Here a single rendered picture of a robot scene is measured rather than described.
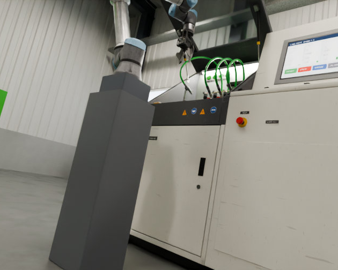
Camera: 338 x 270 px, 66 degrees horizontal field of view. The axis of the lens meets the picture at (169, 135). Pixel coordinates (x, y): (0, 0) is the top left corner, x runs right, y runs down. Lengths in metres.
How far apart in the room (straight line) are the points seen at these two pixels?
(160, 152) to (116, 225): 0.60
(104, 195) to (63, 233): 0.27
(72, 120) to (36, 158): 1.58
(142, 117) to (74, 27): 8.09
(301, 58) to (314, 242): 1.02
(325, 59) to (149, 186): 1.24
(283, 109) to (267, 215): 0.49
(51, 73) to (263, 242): 7.86
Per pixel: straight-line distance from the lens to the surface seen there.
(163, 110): 1.75
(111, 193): 1.20
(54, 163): 8.46
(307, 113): 1.30
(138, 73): 1.36
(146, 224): 1.68
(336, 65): 1.66
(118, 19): 1.63
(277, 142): 1.29
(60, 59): 8.71
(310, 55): 1.75
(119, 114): 1.19
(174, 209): 1.54
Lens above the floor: 0.43
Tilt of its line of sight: 10 degrees up
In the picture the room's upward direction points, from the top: 11 degrees clockwise
